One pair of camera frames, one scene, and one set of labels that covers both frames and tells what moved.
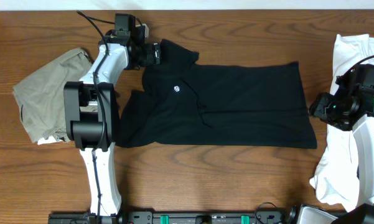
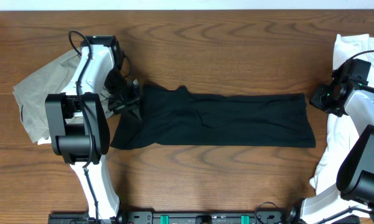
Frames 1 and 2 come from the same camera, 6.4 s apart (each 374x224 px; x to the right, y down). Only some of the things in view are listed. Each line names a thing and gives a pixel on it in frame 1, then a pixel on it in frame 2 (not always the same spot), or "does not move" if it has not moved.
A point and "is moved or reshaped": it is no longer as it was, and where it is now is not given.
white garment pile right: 336,181 does not move
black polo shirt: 181,104 is moved or reshaped
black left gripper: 155,53 -> 124,104
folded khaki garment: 42,98 does not move
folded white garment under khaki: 50,140 does not move
